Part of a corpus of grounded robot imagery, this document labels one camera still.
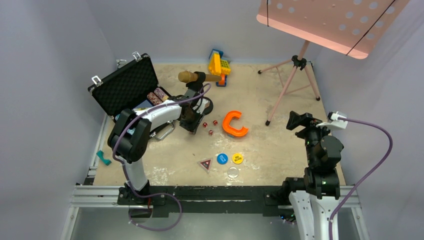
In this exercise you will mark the black aluminium base frame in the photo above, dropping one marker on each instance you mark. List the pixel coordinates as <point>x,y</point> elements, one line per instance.
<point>213,213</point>

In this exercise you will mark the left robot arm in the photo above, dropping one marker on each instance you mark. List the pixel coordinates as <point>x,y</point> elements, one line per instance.
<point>132,132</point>

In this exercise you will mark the blue small blind button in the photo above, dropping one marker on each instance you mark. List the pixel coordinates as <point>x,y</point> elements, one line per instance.
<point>222,159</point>

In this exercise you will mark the blue card deck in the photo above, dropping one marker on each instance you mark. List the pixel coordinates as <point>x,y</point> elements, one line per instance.
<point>144,105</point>

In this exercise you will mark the black poker chip case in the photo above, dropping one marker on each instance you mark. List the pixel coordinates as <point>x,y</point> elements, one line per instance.
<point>126,87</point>

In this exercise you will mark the triangular dealer button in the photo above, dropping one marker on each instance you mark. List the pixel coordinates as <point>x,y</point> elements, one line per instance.
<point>205,164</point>

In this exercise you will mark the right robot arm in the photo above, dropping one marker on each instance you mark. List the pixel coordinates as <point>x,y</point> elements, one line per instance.
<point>321,175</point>

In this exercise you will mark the yellow big blind button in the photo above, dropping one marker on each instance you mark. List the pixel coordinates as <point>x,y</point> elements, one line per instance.
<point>237,158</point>

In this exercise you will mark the teal plastic clip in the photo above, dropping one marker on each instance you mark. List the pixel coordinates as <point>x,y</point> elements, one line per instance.
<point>100,155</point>

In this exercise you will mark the toy brick truck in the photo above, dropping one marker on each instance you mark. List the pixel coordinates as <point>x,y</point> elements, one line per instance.
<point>219,65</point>

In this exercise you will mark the gold microphone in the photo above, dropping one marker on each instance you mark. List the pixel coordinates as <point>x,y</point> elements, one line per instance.
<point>189,77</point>

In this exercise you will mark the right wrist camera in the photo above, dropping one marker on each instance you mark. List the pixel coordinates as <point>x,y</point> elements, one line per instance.
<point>335,121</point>

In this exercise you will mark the clear round button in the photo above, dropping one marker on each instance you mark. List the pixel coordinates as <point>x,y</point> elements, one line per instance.
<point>233,172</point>

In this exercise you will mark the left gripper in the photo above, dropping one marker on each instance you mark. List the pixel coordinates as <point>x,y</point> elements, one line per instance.
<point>192,127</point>

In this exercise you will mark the pink music stand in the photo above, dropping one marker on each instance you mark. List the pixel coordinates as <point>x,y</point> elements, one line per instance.
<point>349,27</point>

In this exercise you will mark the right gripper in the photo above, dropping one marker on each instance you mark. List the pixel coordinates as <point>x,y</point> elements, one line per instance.
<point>305,119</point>

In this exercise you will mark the purple yellow chip row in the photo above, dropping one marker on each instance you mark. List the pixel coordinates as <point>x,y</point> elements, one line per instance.
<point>161,94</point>

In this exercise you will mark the red poker chip row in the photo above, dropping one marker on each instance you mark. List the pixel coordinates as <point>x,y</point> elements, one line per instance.
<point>154,99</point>

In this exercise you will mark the black microphone stand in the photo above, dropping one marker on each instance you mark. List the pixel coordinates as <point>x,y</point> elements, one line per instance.
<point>195,89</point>

